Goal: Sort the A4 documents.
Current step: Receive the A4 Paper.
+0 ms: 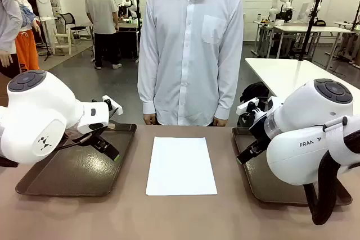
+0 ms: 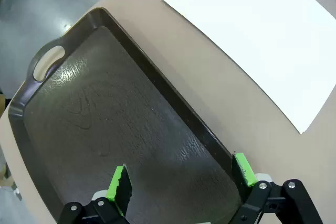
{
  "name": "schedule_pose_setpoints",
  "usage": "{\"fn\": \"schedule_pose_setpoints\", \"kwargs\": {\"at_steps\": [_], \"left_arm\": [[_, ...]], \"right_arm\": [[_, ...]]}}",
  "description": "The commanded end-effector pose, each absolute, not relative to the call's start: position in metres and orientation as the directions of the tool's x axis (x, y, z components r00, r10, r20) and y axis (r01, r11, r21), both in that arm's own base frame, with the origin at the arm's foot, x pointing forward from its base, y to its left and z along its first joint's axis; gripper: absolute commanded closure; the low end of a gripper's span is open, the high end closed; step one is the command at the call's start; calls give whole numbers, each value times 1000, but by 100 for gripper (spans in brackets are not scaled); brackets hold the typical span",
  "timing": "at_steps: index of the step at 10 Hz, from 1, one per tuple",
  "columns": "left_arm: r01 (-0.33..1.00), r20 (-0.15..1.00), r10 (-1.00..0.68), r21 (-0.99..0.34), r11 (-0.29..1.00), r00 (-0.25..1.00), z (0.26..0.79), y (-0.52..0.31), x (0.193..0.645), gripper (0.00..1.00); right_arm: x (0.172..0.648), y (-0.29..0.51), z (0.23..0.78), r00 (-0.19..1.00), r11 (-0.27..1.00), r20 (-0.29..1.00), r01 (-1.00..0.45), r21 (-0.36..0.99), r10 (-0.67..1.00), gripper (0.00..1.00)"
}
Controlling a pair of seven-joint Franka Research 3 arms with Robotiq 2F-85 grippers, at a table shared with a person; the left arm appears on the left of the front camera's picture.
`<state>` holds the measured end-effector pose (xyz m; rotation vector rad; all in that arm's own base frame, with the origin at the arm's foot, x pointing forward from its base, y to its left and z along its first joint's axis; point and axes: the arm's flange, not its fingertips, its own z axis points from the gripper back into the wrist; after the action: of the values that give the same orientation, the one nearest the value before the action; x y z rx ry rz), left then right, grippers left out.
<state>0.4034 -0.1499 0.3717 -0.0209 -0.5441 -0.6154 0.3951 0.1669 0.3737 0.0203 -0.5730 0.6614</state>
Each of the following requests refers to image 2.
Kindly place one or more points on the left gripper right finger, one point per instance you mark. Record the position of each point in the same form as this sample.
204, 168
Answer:
245, 169

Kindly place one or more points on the white A4 paper stack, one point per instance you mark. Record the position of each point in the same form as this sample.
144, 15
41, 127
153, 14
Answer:
249, 37

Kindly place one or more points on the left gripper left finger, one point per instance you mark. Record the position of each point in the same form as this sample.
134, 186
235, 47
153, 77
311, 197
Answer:
122, 186

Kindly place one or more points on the brown plastic serving tray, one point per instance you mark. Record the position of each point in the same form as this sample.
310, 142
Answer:
118, 116

